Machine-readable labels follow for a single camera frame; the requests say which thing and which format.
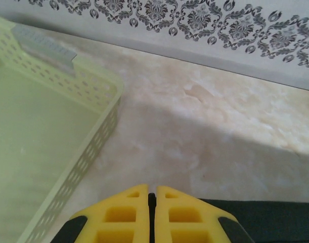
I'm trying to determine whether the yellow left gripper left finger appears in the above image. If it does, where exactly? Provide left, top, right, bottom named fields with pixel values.
left=50, top=183, right=150, bottom=243

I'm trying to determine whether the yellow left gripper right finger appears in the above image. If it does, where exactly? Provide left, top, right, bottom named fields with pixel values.
left=155, top=186, right=255, bottom=243

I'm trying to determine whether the black t-shirt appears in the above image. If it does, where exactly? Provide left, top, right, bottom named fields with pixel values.
left=148, top=192, right=309, bottom=243

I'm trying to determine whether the pale green plastic basket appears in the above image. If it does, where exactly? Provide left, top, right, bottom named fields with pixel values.
left=0, top=12, right=124, bottom=243

